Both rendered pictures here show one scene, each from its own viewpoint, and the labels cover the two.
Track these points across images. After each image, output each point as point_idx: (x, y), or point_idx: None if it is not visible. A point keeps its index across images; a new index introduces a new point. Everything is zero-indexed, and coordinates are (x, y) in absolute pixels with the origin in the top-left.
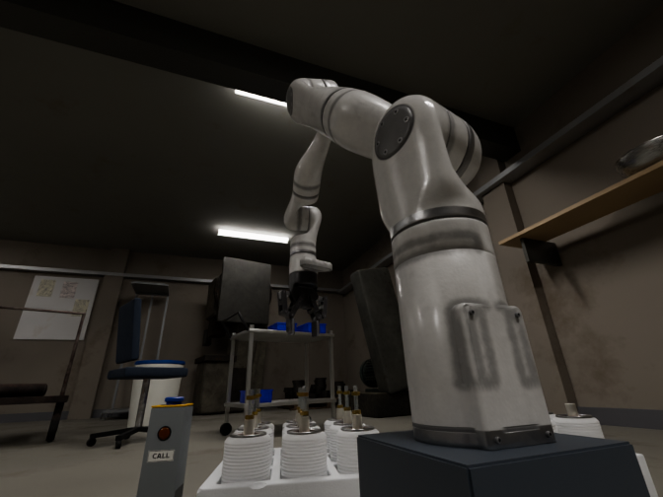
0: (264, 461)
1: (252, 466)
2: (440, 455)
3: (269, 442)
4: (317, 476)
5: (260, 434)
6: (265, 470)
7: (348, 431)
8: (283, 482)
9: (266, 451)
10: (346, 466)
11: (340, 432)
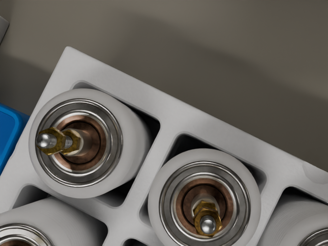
0: (296, 211)
1: (326, 206)
2: None
3: (288, 230)
4: (206, 139)
5: (320, 230)
6: (288, 211)
7: (120, 126)
8: (274, 148)
9: (296, 216)
10: (141, 128)
11: (130, 147)
